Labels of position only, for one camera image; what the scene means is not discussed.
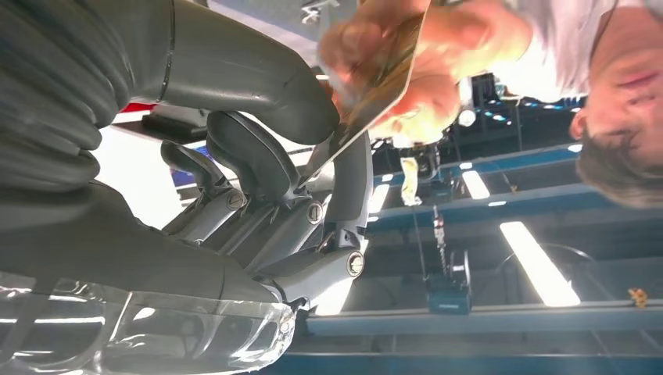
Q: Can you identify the person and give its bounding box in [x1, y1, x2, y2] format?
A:
[318, 0, 663, 211]

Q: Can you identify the long ceiling light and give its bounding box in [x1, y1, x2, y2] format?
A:
[367, 184, 390, 214]

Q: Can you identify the dark hanging box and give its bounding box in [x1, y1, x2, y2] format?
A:
[425, 248, 473, 316]

